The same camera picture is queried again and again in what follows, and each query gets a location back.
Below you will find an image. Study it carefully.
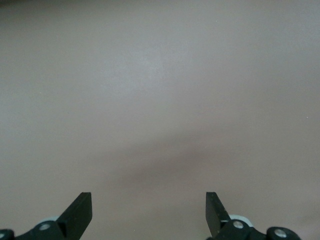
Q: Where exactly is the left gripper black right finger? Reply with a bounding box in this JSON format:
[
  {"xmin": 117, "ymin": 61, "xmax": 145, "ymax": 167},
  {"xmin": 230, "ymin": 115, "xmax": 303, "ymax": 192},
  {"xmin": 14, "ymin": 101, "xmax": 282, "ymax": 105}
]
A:
[{"xmin": 205, "ymin": 191, "xmax": 300, "ymax": 240}]

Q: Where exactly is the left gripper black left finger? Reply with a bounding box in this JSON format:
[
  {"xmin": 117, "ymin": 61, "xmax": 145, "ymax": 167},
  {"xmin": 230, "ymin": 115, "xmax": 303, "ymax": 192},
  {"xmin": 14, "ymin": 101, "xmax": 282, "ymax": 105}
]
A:
[{"xmin": 0, "ymin": 191, "xmax": 93, "ymax": 240}]

